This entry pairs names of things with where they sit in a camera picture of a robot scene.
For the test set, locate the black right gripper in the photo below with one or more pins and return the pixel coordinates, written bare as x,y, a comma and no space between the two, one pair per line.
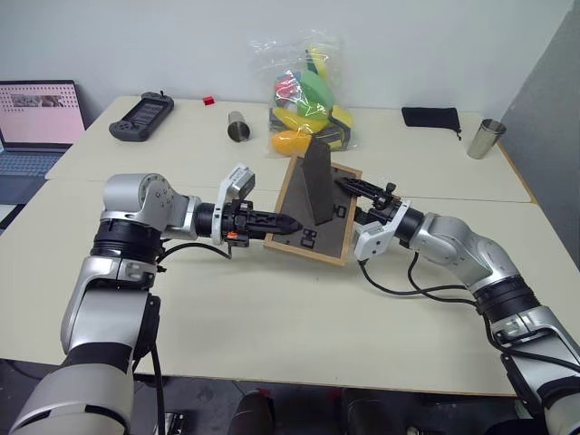
385,208

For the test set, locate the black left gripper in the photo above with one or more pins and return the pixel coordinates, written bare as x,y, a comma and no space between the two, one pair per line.
238,222

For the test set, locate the wooden framed dark board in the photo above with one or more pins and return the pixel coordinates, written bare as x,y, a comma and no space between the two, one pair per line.
299,199

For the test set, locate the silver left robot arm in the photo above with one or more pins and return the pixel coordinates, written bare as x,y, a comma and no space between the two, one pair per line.
136,195

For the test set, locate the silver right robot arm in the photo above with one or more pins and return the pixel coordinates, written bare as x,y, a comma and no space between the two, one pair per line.
453,244

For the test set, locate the laptop with pink screen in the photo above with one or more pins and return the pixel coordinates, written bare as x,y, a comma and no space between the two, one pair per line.
36,113

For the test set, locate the yellow-orange toy mango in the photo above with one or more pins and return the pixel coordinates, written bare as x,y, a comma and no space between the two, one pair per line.
287,142

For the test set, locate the yellow and black sponge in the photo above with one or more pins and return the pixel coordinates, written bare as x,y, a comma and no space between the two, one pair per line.
342,118

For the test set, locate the toppled steel cup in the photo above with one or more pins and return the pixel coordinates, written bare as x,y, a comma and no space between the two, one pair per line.
238,129

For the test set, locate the yellow toy banana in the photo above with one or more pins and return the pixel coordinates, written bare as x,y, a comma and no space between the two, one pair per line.
294,118

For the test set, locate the green toy fruit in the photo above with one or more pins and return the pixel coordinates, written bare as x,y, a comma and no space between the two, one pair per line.
317,90

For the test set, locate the red and pink toy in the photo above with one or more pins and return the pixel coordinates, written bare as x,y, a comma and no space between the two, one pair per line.
284,86

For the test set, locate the small red block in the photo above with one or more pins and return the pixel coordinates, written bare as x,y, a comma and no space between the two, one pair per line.
208,101

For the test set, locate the upright steel cup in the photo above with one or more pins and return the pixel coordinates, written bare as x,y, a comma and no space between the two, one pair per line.
486,140

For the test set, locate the pale yellow toy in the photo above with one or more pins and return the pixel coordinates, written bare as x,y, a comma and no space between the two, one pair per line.
321,61

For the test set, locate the dark grey handheld controller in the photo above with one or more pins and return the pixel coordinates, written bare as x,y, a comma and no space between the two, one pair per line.
142,115

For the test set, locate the clear plastic bag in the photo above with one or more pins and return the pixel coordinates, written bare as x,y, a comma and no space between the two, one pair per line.
267,54

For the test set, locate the dark rounded shape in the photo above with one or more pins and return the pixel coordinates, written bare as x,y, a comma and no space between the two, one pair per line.
251,414

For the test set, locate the grey partition panel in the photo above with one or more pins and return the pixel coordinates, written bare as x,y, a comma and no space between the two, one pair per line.
553,136

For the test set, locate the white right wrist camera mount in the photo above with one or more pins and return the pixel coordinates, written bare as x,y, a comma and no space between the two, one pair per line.
374,240

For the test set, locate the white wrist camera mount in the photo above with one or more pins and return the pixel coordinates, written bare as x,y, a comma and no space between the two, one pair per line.
240,181
374,240

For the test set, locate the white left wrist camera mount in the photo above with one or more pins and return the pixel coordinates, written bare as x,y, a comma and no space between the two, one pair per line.
240,181

